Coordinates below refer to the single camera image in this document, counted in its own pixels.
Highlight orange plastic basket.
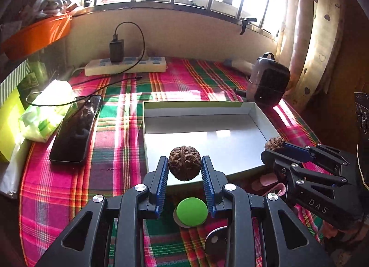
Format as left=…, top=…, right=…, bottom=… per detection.
left=1, top=14, right=73, bottom=60

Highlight white power strip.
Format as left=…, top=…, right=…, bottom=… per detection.
left=84, top=57, right=167, bottom=76

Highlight brown walnut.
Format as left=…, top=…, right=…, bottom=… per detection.
left=168, top=146, right=201, bottom=181
left=264, top=136, right=285, bottom=151

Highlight black charger adapter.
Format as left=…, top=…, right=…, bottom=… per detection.
left=110, top=34, right=124, bottom=63

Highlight yellow green box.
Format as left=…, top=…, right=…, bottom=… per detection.
left=0, top=88, right=24, bottom=163

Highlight heart pattern curtain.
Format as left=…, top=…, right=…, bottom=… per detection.
left=277, top=0, right=345, bottom=112

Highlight black round disc holder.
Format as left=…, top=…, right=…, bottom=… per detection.
left=205, top=226, right=228, bottom=256

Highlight plaid pink green cloth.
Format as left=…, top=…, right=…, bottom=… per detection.
left=19, top=58, right=320, bottom=266

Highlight pink plastic clip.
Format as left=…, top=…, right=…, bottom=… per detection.
left=251, top=173, right=286, bottom=196

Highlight tissue pack green white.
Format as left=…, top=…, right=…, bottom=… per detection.
left=19, top=80, right=76, bottom=143

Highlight black smartphone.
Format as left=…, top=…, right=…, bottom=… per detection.
left=49, top=95, right=103, bottom=165

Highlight white cardboard box tray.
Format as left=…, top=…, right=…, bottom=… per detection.
left=143, top=101, right=279, bottom=176

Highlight grey black desk fan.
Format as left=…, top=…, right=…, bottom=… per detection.
left=246, top=52, right=290, bottom=107

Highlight black window handle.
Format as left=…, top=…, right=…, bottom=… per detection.
left=240, top=17, right=258, bottom=35

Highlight white tube bottle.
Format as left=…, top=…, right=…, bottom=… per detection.
left=223, top=59, right=253, bottom=77

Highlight green round-top stand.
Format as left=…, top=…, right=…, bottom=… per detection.
left=173, top=197, right=208, bottom=228

